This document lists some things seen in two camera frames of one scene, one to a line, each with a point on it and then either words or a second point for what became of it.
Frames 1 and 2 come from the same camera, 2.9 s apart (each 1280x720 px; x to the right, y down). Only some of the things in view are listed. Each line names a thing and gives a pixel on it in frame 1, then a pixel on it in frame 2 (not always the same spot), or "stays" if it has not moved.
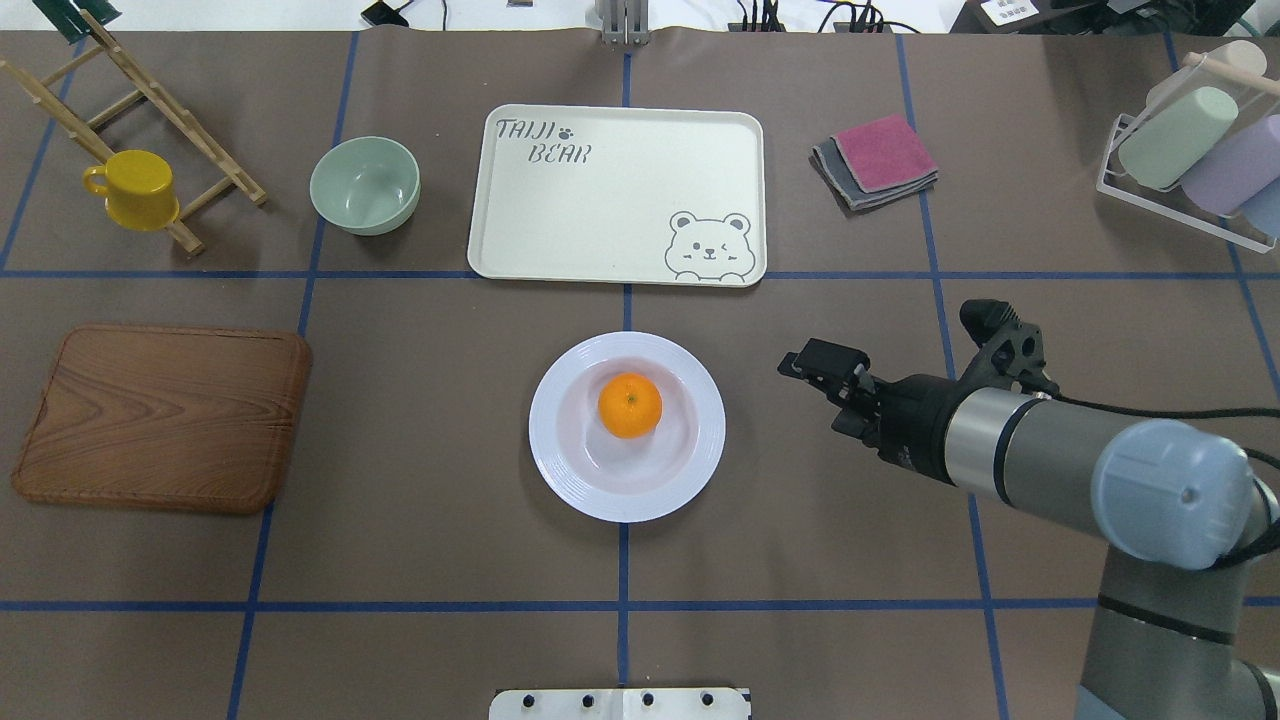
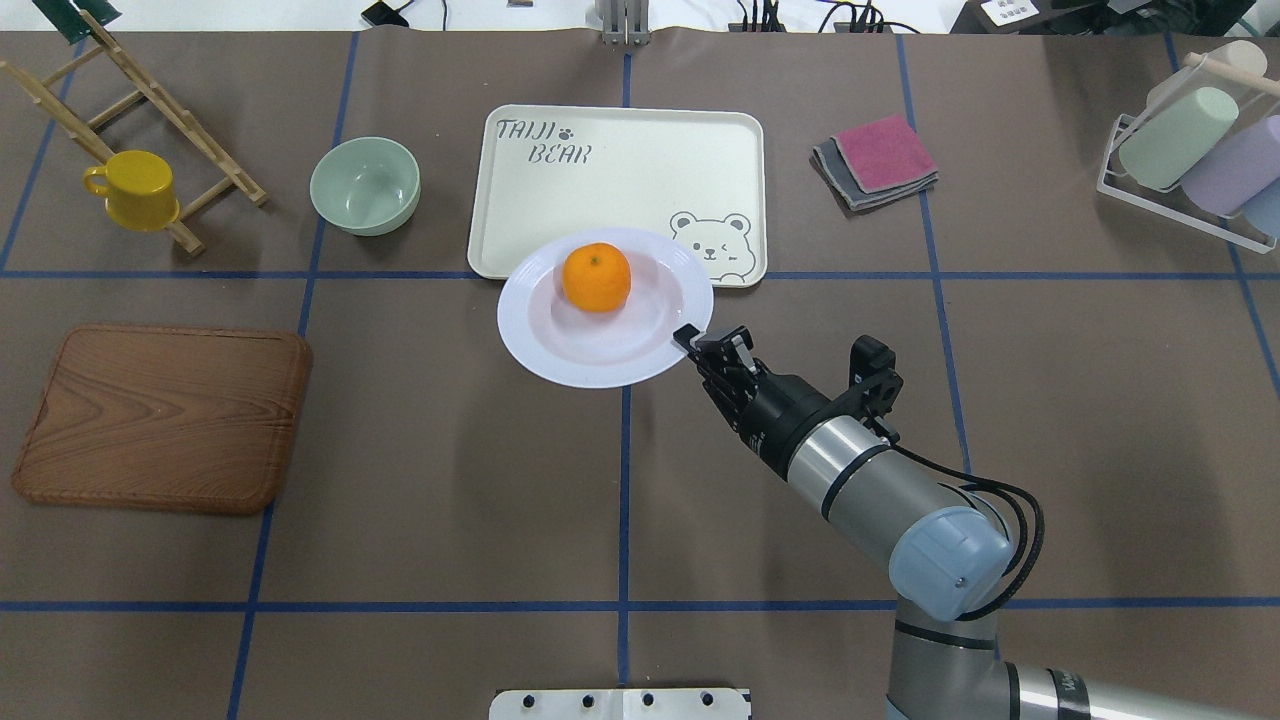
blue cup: (1262, 209) stays
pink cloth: (884, 154) stays
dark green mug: (68, 19) stays
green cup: (1161, 150) stays
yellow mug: (140, 190) stays
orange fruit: (630, 405) → (596, 276)
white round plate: (616, 478) → (668, 291)
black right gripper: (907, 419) → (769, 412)
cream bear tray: (618, 194) stays
